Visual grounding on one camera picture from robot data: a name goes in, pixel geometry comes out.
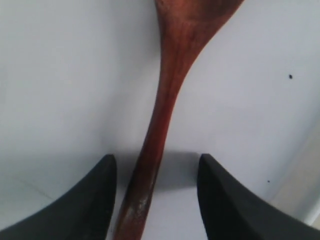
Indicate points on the dark red wooden spoon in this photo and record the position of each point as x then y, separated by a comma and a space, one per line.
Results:
185, 28

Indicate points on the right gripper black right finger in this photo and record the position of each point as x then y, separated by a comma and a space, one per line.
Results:
230, 211

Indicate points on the white rectangular plastic tray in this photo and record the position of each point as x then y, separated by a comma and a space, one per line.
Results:
78, 80

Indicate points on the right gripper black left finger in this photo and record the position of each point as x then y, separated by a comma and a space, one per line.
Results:
82, 213

